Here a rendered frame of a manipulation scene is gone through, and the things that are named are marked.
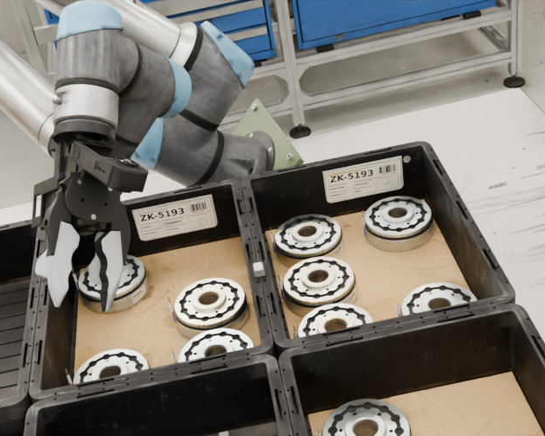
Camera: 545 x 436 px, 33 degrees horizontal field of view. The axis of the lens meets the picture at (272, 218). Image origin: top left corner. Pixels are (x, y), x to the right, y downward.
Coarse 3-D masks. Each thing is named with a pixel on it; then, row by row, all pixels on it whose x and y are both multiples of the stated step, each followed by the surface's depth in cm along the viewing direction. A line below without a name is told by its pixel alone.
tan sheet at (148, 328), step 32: (160, 256) 144; (192, 256) 143; (224, 256) 142; (160, 288) 138; (96, 320) 134; (128, 320) 133; (160, 320) 132; (256, 320) 129; (96, 352) 128; (160, 352) 126
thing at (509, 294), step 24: (408, 144) 142; (288, 168) 141; (312, 168) 141; (456, 192) 129; (480, 240) 120; (264, 264) 123; (264, 288) 118; (504, 288) 112; (432, 312) 110; (456, 312) 109; (312, 336) 110; (336, 336) 109
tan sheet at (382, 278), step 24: (360, 216) 145; (360, 240) 140; (432, 240) 137; (360, 264) 135; (384, 264) 135; (408, 264) 134; (432, 264) 133; (456, 264) 132; (360, 288) 131; (384, 288) 130; (408, 288) 129; (288, 312) 129; (384, 312) 126
